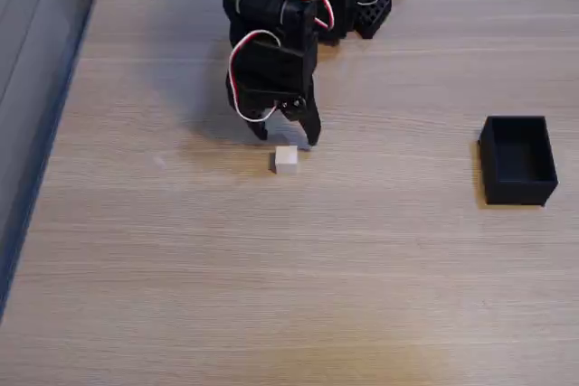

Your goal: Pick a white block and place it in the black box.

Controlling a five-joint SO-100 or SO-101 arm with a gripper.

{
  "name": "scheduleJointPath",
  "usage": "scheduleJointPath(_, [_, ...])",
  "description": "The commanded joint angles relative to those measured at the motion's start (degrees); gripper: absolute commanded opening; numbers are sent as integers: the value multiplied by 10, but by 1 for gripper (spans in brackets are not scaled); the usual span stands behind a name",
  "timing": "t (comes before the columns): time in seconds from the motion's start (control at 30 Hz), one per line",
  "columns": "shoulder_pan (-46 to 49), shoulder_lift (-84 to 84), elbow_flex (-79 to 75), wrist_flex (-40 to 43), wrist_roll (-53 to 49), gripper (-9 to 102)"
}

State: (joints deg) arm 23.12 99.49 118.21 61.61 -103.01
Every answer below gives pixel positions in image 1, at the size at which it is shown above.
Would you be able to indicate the white cube block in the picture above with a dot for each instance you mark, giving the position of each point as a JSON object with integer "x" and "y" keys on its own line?
{"x": 286, "y": 160}

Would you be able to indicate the black open box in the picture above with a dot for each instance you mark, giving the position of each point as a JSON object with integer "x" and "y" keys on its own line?
{"x": 520, "y": 187}

